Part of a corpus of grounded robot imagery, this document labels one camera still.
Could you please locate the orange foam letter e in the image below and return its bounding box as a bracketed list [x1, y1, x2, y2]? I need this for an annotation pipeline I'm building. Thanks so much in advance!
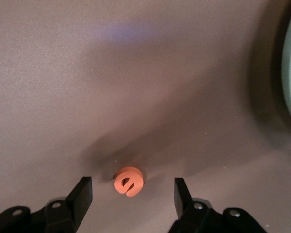
[113, 166, 144, 198]

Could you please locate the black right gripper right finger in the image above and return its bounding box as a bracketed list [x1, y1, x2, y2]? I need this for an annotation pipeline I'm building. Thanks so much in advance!
[168, 177, 267, 233]

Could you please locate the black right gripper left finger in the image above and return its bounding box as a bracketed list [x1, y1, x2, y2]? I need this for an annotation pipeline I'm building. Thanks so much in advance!
[0, 176, 93, 233]

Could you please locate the brown table cover mat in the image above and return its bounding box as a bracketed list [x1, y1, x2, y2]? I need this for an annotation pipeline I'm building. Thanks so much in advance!
[0, 0, 291, 233]

